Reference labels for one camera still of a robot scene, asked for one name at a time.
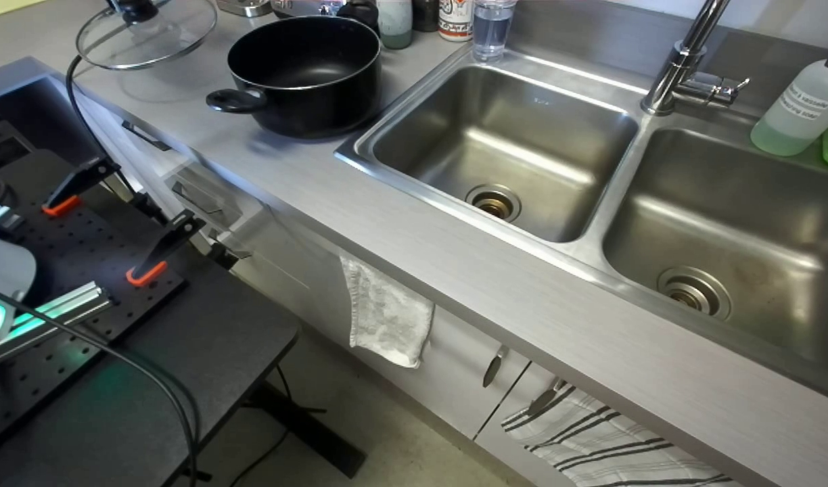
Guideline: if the dark grey equipment box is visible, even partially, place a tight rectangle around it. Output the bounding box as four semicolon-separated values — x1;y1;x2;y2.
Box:
0;56;101;183

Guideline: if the black kettle power cable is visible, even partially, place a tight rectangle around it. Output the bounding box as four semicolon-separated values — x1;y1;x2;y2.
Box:
63;25;140;197

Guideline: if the aluminium rail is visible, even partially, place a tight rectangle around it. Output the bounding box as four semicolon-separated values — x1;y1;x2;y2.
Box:
0;278;113;363

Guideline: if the white can with red label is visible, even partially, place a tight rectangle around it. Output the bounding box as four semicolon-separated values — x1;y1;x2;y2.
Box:
435;0;477;44

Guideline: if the clear pump soap dispenser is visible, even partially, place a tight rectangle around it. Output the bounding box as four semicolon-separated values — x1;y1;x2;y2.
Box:
375;0;414;51

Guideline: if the chrome kitchen faucet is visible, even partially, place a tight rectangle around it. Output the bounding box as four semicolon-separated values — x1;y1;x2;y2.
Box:
638;0;753;120

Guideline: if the stainless steel double sink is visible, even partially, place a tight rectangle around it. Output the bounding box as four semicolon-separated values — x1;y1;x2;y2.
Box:
333;44;828;403

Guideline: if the orange handled black clamp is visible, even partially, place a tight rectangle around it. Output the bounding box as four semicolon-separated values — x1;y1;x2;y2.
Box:
124;210;208;289
40;158;122;219

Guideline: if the stainless steel four-slot toaster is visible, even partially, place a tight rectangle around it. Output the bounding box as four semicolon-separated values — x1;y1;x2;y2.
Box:
216;0;345;21

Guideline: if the black perforated robot table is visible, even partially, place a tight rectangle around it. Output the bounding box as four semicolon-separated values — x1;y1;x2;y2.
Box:
0;145;369;487

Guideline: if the black cooking pot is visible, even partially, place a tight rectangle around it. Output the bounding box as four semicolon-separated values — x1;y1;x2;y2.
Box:
204;13;385;140

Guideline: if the glass lid with black knob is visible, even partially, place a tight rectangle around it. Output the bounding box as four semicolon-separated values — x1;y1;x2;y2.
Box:
74;0;220;74

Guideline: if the metal cabinet door handle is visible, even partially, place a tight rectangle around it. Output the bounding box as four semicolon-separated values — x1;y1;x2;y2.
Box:
479;344;507;390

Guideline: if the white striped hanging towel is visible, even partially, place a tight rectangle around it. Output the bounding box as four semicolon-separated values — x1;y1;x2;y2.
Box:
504;381;737;487

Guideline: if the metal drawer handle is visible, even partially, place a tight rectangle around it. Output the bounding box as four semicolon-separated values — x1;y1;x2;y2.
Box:
119;117;173;151

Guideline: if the dish soap bottle green liquid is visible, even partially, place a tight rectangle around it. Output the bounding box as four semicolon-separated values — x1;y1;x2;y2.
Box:
749;25;828;158

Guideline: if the thin black table cable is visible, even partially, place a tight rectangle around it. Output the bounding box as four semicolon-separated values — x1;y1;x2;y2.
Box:
0;281;208;487

